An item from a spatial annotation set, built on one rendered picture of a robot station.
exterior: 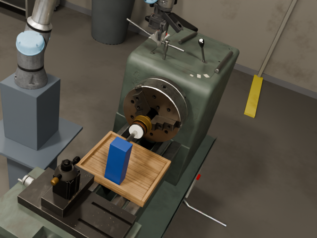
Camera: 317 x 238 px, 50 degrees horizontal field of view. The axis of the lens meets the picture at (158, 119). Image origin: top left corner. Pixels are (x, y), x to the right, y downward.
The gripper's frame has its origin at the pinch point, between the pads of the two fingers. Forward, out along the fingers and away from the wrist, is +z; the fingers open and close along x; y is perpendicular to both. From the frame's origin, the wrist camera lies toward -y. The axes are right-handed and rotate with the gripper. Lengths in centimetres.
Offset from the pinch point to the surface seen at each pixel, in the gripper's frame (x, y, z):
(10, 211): 93, 10, 40
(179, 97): 17.7, -21.6, 12.4
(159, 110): 23.6, -15.7, 19.4
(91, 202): 75, -14, 36
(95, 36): -198, 158, 128
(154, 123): 31.1, -17.0, 22.1
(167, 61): -1.1, -5.4, 7.3
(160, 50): -9.0, 2.2, 7.3
